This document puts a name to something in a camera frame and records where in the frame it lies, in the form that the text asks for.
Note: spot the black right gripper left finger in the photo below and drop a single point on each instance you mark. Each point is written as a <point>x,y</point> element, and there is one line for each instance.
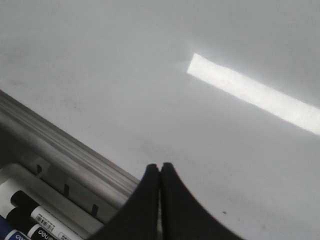
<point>137,219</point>

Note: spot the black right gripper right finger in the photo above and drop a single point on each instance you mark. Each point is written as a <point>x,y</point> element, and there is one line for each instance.
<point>182,216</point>

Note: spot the black capped whiteboard marker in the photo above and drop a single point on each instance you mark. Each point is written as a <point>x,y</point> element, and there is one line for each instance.
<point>42,216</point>

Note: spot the blue whiteboard marker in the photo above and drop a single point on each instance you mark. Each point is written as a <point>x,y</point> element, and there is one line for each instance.
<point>8,232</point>

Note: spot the white plastic marker tray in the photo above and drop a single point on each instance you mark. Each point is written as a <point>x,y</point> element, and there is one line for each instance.
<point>14,177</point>

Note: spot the white whiteboard with aluminium frame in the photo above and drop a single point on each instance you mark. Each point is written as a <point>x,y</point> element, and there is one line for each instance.
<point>226,90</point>

